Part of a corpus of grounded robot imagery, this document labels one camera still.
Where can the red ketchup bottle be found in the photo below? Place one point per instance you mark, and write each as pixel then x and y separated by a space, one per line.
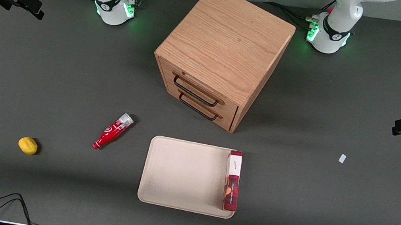
pixel 110 133

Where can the beige plastic tray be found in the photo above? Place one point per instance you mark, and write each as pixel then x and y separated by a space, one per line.
pixel 184 176

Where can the small white sticker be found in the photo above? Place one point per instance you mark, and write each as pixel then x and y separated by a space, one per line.
pixel 342 158

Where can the yellow lemon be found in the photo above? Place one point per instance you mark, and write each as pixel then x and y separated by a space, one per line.
pixel 28 145

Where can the red tartan cookie box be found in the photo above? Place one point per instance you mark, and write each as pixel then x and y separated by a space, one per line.
pixel 232 182

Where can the light wooden board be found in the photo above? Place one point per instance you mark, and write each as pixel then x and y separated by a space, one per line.
pixel 227 44

